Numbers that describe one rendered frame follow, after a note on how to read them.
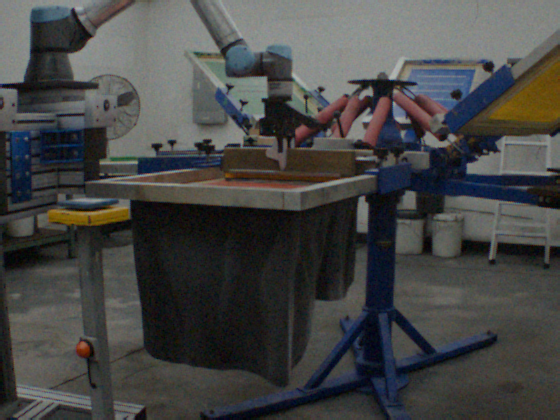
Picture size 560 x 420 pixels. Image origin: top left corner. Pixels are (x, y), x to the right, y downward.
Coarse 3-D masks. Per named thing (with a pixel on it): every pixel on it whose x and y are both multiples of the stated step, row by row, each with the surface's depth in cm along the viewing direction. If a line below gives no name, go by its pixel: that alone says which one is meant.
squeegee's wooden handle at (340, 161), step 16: (224, 160) 198; (240, 160) 195; (256, 160) 193; (272, 160) 191; (288, 160) 189; (304, 160) 186; (320, 160) 184; (336, 160) 182; (352, 160) 180; (352, 176) 181
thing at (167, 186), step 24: (216, 168) 205; (96, 192) 156; (120, 192) 152; (144, 192) 149; (168, 192) 145; (192, 192) 142; (216, 192) 140; (240, 192) 137; (264, 192) 135; (288, 192) 132; (312, 192) 136; (336, 192) 148; (360, 192) 162
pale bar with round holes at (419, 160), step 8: (360, 152) 210; (368, 152) 209; (408, 152) 205; (416, 152) 205; (384, 160) 210; (392, 160) 206; (400, 160) 205; (408, 160) 203; (416, 160) 202; (424, 160) 201; (416, 168) 202; (424, 168) 201
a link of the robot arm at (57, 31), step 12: (36, 12) 170; (48, 12) 169; (60, 12) 171; (36, 24) 170; (48, 24) 170; (60, 24) 172; (72, 24) 179; (36, 36) 170; (48, 36) 170; (60, 36) 172; (72, 36) 180
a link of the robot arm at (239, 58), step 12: (192, 0) 171; (204, 0) 170; (216, 0) 171; (204, 12) 171; (216, 12) 170; (204, 24) 173; (216, 24) 171; (228, 24) 171; (216, 36) 172; (228, 36) 171; (240, 36) 173; (228, 48) 172; (240, 48) 170; (228, 60) 170; (240, 60) 170; (252, 60) 171; (240, 72) 172
